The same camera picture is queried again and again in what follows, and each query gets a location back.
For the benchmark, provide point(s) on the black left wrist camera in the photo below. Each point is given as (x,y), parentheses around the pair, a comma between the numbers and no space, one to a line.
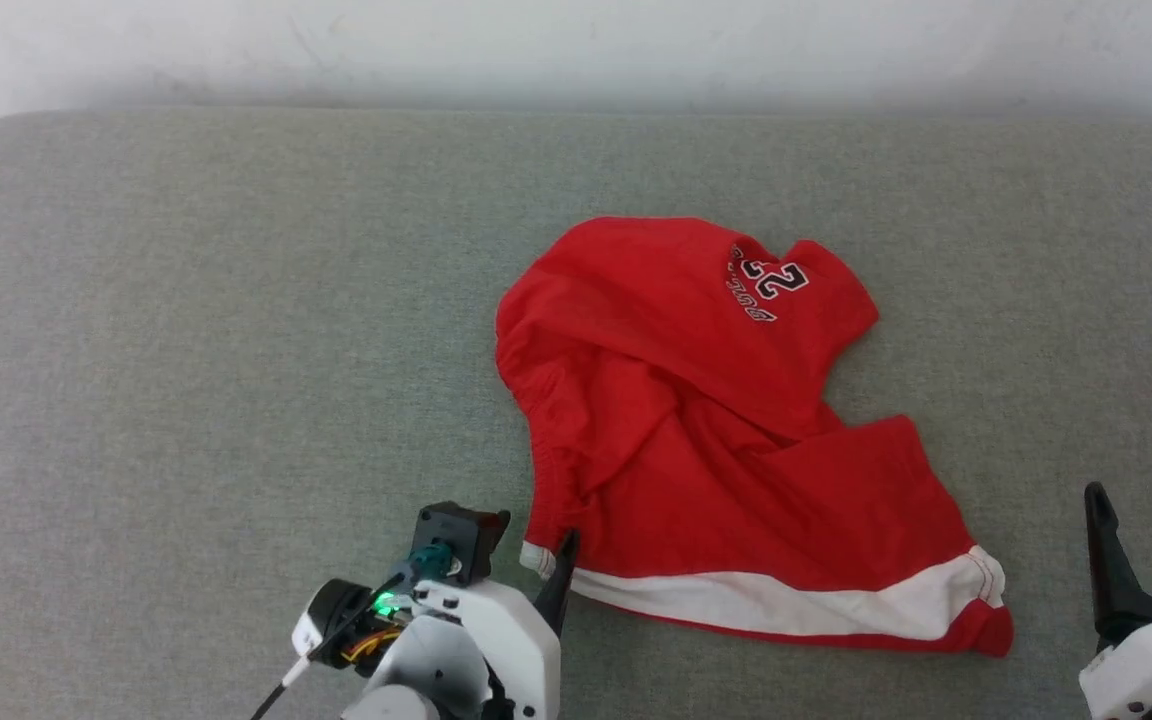
(461,535)

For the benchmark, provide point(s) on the grey fabric sofa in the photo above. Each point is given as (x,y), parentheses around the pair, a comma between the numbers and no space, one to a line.
(236,350)

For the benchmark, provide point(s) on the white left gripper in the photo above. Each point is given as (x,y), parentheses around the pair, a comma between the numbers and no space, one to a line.
(516,650)

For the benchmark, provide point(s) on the red shorts with white trim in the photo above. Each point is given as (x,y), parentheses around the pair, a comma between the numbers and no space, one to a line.
(696,430)

